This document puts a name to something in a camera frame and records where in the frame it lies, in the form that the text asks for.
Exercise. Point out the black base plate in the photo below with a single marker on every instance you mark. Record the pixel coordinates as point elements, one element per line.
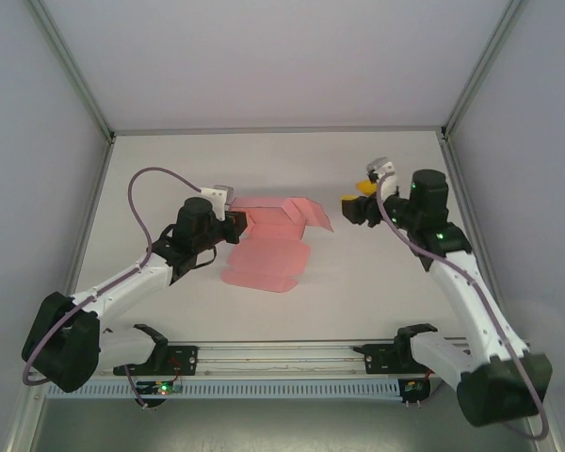
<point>183,360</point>
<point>379,360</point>

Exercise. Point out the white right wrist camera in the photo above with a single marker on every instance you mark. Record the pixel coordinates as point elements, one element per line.
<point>386,168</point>

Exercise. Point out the aluminium back rail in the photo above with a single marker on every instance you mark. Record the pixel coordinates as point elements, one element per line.
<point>282,130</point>

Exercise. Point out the aluminium side rail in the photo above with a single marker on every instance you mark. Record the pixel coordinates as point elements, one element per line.
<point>466,207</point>
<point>94,202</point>

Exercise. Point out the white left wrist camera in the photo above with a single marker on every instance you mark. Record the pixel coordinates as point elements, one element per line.
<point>214,194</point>

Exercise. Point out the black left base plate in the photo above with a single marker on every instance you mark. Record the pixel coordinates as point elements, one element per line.
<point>183,360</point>

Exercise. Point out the pink paper box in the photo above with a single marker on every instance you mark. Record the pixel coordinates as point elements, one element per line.
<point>268,259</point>

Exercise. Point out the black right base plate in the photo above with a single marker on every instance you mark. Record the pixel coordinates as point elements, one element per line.
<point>379,360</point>

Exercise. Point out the left circuit board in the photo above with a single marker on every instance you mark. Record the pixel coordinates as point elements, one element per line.
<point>162,388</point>

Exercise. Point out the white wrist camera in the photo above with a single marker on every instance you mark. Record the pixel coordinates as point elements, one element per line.
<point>386,168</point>
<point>214,194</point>

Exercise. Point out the aluminium frame leg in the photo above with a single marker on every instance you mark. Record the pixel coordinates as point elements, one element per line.
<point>23,424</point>
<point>552,445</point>

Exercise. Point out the circuit board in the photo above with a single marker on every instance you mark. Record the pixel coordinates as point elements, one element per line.
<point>162,388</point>
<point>412,388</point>

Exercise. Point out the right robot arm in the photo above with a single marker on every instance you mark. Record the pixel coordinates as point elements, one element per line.
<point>461,292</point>

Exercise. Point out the right circuit board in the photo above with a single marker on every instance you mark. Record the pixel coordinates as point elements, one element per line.
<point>412,388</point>

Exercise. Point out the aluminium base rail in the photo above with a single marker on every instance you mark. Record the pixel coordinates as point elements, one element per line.
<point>282,350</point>

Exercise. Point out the aluminium frame post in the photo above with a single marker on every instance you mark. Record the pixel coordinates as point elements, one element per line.
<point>70,70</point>
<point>482,70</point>

